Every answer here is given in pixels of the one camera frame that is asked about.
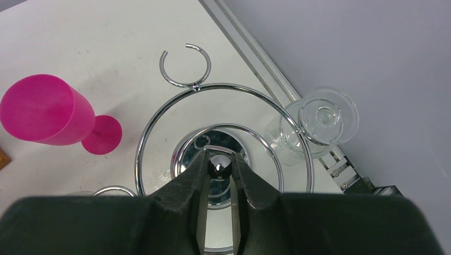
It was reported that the pink plastic wine glass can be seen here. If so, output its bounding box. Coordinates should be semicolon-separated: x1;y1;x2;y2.
1;74;122;155

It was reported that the chrome wire glass rack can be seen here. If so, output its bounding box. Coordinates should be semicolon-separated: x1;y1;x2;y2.
92;43;315;255

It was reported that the aluminium rail right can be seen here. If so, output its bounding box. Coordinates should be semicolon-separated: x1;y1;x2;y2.
200;1;402;197

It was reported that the gold wire glass rack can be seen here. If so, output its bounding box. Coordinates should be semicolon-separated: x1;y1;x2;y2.
0;149;11;170

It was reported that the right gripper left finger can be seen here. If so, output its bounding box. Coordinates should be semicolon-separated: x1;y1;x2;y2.
1;152;209;254

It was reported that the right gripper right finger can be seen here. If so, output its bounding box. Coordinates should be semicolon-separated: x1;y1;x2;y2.
231;154;443;254

